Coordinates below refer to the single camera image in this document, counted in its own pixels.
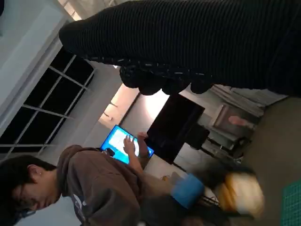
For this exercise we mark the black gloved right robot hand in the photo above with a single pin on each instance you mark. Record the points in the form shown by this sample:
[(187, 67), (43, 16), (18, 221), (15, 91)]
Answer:
[(188, 35)]

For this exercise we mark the person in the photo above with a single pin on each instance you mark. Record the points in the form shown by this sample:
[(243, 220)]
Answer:
[(94, 183)]

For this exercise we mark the green cutting mat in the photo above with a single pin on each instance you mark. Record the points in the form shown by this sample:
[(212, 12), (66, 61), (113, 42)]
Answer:
[(292, 207)]

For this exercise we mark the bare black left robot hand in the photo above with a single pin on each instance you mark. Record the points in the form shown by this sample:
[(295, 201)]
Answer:
[(188, 190)]

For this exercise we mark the long toy bread loaf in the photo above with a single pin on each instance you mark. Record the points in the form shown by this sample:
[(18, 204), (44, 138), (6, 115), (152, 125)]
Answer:
[(242, 193)]

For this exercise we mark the dark window with white frame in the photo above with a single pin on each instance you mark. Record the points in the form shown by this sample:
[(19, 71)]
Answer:
[(58, 94)]

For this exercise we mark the laptop with blue screen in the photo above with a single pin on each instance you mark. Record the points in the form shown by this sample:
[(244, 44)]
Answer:
[(115, 139)]

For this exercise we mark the black monitor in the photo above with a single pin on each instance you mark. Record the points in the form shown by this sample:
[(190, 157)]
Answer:
[(174, 122)]

